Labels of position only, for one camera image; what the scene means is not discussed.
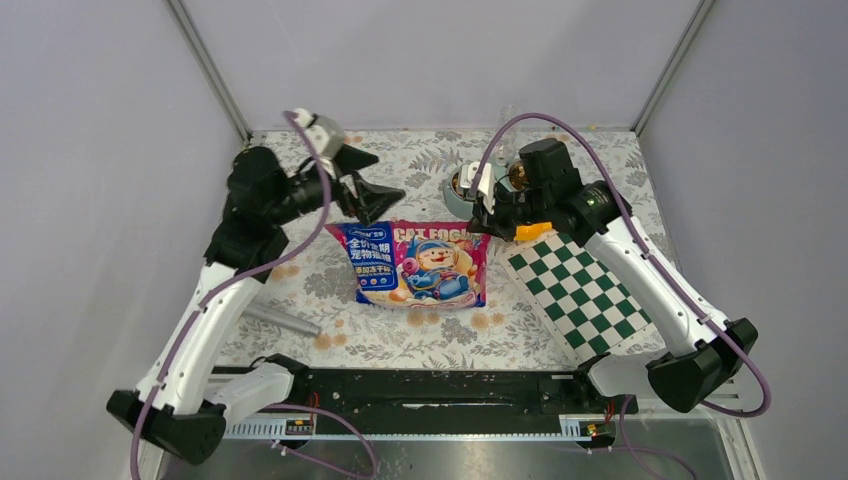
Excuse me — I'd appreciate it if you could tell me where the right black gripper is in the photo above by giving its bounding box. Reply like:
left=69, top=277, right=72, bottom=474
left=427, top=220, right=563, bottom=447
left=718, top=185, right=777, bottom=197
left=466, top=182, right=552, bottom=242

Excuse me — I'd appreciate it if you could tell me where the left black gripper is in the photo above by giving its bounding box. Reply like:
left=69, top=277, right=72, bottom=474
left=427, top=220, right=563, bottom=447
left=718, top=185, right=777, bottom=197
left=270, top=144, right=406, bottom=225

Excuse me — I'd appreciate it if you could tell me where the orange plastic scoop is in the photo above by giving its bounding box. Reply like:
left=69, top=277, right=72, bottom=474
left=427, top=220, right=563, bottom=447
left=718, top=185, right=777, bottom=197
left=513, top=222, right=553, bottom=242

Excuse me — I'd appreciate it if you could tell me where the pink pet food bag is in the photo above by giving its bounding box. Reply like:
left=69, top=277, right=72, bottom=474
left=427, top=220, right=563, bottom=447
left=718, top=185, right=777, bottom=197
left=325, top=220, right=490, bottom=310

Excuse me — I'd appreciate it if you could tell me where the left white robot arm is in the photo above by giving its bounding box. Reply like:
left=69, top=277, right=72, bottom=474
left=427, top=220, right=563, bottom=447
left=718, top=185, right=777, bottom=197
left=107, top=145, right=405, bottom=465

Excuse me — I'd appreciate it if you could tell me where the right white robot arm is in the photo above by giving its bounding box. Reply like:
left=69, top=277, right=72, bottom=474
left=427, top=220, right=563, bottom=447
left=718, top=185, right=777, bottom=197
left=458, top=138, right=759, bottom=413

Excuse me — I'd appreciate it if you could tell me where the green double pet bowl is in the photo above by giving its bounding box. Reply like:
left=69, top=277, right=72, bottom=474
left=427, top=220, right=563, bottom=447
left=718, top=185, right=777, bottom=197
left=443, top=158, right=527, bottom=220

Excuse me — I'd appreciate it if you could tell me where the floral table mat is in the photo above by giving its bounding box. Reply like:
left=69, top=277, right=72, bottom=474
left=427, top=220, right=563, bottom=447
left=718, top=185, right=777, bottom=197
left=216, top=128, right=674, bottom=370

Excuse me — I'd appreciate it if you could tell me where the clear plastic bottle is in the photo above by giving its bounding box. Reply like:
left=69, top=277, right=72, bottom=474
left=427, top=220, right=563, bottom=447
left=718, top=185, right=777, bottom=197
left=491, top=104, right=520, bottom=166

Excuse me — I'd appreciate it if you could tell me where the green white checkerboard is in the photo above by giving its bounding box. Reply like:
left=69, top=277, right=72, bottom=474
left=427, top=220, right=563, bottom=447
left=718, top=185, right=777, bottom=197
left=498, top=233, right=664, bottom=364

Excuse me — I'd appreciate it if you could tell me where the grey metal cylinder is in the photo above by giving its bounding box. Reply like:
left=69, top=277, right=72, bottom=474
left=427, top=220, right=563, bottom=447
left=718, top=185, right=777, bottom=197
left=243, top=303, right=322, bottom=338

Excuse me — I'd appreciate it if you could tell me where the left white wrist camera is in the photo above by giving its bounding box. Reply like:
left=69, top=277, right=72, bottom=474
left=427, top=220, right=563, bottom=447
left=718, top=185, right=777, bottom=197
left=293, top=108, right=345, bottom=179

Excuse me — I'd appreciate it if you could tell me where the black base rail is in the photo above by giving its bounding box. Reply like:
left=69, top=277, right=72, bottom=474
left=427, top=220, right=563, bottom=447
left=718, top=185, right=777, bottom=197
left=213, top=354, right=639, bottom=439

